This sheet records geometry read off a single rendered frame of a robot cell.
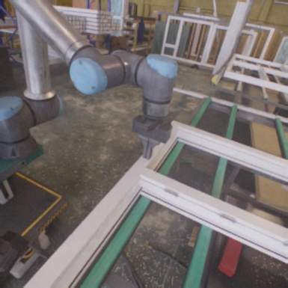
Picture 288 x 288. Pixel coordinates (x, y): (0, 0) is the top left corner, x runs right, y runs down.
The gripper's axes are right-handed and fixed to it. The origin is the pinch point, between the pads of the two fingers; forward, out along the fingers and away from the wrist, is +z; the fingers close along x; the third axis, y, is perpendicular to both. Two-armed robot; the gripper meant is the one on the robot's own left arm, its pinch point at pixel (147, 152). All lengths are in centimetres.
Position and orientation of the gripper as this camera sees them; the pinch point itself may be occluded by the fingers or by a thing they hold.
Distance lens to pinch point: 71.5
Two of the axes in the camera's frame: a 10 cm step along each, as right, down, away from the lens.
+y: 4.5, -4.7, 7.6
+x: -8.8, -3.5, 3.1
